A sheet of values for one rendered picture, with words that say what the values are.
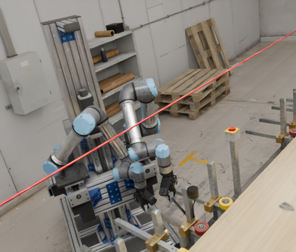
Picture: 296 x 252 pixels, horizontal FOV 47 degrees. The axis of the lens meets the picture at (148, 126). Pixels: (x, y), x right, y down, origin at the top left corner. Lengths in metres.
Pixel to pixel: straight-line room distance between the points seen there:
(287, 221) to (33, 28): 3.40
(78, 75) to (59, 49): 0.21
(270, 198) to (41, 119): 3.03
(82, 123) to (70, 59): 0.56
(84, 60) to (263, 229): 1.51
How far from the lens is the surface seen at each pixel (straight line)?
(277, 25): 9.69
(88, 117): 1.93
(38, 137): 4.37
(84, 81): 2.37
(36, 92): 4.01
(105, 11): 5.05
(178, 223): 2.05
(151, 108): 2.19
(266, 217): 1.99
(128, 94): 2.03
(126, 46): 4.92
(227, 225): 1.94
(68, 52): 2.32
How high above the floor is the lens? 2.19
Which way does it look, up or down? 24 degrees down
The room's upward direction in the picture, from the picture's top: 11 degrees counter-clockwise
